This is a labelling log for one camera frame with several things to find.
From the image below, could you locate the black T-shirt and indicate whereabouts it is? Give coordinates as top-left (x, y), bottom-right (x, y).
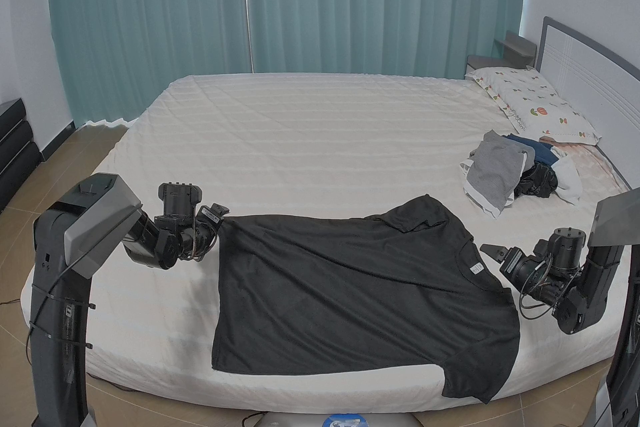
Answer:
top-left (211, 194), bottom-right (522, 405)

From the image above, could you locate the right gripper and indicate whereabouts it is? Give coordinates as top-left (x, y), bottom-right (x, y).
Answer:
top-left (479, 242), bottom-right (540, 290)

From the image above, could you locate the black chest of drawers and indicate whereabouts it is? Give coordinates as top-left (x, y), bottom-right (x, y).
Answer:
top-left (0, 97), bottom-right (42, 216)

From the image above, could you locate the grey bedside table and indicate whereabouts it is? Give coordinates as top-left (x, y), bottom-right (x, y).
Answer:
top-left (466, 31), bottom-right (538, 75)

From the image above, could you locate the white printed pillow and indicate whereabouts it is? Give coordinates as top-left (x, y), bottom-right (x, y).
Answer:
top-left (465, 66), bottom-right (603, 146)

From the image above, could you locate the pile of clothes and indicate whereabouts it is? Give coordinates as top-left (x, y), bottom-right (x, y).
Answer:
top-left (459, 130), bottom-right (585, 221)

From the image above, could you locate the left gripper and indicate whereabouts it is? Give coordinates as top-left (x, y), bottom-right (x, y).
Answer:
top-left (195, 202), bottom-right (232, 236)

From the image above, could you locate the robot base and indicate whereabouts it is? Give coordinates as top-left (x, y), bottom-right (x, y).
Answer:
top-left (250, 410), bottom-right (416, 427)

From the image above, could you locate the bed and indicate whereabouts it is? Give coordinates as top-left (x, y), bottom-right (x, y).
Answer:
top-left (22, 16), bottom-right (640, 416)

